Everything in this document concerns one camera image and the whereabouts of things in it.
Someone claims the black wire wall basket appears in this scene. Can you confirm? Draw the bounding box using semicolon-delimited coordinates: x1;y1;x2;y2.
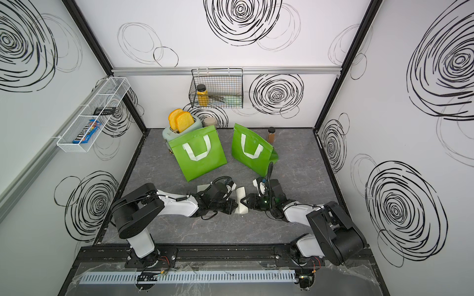
188;67;244;109

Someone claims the small black box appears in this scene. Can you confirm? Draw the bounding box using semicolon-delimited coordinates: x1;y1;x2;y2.
93;107;117;116

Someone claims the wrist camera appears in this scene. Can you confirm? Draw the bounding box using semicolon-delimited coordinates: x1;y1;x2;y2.
253;177;267;196
225;181;237;194

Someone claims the mint green toaster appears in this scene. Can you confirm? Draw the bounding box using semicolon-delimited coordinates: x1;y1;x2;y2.
162;116;203;151

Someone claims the toast slice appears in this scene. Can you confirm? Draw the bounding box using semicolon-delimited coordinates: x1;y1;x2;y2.
168;109;183;131
175;112;195;133

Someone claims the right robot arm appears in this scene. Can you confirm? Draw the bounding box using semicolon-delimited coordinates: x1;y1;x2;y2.
239;177;368;266

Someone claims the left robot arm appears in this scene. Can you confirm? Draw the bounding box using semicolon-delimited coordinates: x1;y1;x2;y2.
111;176;238;259

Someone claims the beige lidded jar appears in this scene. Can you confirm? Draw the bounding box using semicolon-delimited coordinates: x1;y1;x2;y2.
202;117;217;127

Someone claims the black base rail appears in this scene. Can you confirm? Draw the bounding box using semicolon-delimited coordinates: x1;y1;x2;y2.
73;242;375;270

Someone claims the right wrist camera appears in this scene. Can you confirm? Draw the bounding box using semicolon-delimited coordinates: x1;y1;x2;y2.
253;177;267;196

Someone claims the right toast slice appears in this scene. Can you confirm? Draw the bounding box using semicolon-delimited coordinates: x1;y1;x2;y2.
175;112;195;133

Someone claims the blue candy packet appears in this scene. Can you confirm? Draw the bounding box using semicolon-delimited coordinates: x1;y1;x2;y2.
72;119;102;144

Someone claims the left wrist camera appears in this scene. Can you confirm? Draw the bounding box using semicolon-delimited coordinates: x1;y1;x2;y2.
225;181;237;194

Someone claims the green tote bag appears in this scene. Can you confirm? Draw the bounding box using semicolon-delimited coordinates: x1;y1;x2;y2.
169;126;227;181
232;123;279;177

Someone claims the paper receipt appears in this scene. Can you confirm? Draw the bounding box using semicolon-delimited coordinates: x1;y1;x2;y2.
197;184;212;192
234;186;248;215

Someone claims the grey slotted cable duct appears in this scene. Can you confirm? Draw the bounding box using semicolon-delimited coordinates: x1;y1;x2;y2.
79;270;297;284

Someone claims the white wire wall shelf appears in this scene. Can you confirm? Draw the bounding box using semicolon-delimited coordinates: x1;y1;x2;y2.
56;77;131;153

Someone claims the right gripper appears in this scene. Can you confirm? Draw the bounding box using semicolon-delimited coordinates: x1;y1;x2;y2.
241;193;277;210

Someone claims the brown spice bottle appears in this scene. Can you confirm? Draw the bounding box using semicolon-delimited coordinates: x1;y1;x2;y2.
267;127;276;144

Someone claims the left toast slice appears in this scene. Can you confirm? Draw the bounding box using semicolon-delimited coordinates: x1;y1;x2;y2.
168;109;183;131

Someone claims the yellow juice bottle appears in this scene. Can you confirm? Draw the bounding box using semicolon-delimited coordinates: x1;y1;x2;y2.
196;84;209;107

